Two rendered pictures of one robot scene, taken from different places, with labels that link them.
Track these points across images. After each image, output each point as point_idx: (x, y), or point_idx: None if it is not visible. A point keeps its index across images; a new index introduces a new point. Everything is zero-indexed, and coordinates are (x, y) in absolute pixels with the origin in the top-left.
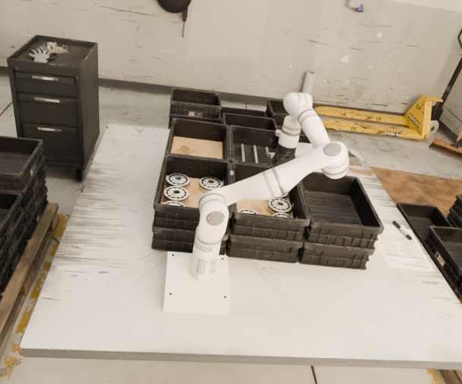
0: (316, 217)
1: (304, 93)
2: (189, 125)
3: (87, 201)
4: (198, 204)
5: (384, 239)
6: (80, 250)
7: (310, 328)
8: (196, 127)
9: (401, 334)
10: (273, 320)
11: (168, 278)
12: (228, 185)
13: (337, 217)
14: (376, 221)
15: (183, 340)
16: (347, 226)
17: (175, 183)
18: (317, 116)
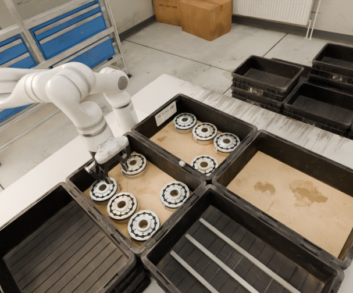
0: (82, 242)
1: (59, 75)
2: None
3: (269, 117)
4: (186, 147)
5: None
6: (211, 100)
7: (52, 173)
8: None
9: None
10: (77, 159)
11: (142, 113)
12: (105, 72)
13: (57, 271)
14: None
15: (113, 116)
16: (23, 209)
17: (220, 136)
18: (25, 79)
